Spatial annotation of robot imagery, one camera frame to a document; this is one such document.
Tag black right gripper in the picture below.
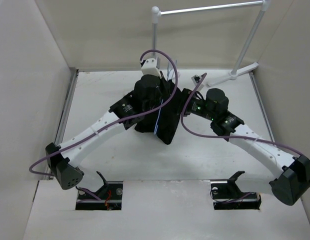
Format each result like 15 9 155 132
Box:
161 88 217 122

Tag black trousers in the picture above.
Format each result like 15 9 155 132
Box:
133 78 193 146

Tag pale blue clothes hanger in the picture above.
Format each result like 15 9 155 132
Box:
153 63 176 135

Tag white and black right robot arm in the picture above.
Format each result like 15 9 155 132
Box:
181 88 310 206

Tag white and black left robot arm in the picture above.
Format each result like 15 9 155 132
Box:
45 74 177 200

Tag white metal clothes rack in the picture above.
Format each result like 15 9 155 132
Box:
151 0 272 87

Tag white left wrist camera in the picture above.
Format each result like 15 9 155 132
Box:
140 56 162 79

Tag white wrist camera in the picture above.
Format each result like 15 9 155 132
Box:
191 75 205 92
140 56 162 79

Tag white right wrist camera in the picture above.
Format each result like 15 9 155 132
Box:
191 75 205 92

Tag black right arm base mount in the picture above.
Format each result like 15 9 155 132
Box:
209 171 262 211

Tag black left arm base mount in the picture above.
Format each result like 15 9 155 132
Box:
75 171 124 211

